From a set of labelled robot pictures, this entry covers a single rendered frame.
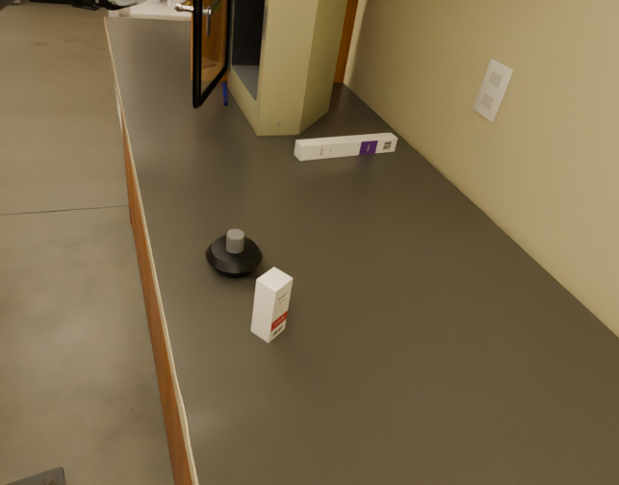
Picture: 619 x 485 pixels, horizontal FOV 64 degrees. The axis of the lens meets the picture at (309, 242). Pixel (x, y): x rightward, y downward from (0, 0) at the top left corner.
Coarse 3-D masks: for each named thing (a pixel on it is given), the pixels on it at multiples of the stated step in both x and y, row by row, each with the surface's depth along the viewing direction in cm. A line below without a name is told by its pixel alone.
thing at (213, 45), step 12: (204, 0) 108; (216, 0) 117; (216, 12) 119; (204, 24) 111; (216, 24) 121; (204, 36) 112; (216, 36) 123; (204, 48) 114; (216, 48) 125; (204, 60) 116; (216, 60) 127; (204, 72) 118; (216, 72) 129; (204, 84) 120
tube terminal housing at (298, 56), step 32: (288, 0) 105; (320, 0) 108; (288, 32) 109; (320, 32) 115; (288, 64) 114; (320, 64) 122; (288, 96) 118; (320, 96) 130; (256, 128) 122; (288, 128) 124
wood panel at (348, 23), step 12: (348, 0) 147; (348, 12) 149; (192, 24) 137; (348, 24) 152; (192, 36) 139; (348, 36) 154; (192, 48) 141; (348, 48) 156; (192, 60) 143; (192, 72) 145; (336, 72) 160
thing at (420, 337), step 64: (128, 64) 148; (128, 128) 115; (192, 128) 120; (320, 128) 131; (384, 128) 137; (192, 192) 98; (256, 192) 101; (320, 192) 105; (384, 192) 109; (448, 192) 113; (192, 256) 82; (320, 256) 87; (384, 256) 90; (448, 256) 93; (512, 256) 96; (192, 320) 71; (320, 320) 75; (384, 320) 77; (448, 320) 79; (512, 320) 81; (576, 320) 83; (192, 384) 63; (256, 384) 64; (320, 384) 66; (384, 384) 67; (448, 384) 69; (512, 384) 70; (576, 384) 72; (192, 448) 56; (256, 448) 57; (320, 448) 58; (384, 448) 59; (448, 448) 61; (512, 448) 62; (576, 448) 63
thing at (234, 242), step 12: (216, 240) 81; (228, 240) 78; (240, 240) 78; (216, 252) 78; (228, 252) 79; (240, 252) 79; (252, 252) 80; (216, 264) 77; (228, 264) 77; (240, 264) 77; (252, 264) 78; (228, 276) 79; (240, 276) 80
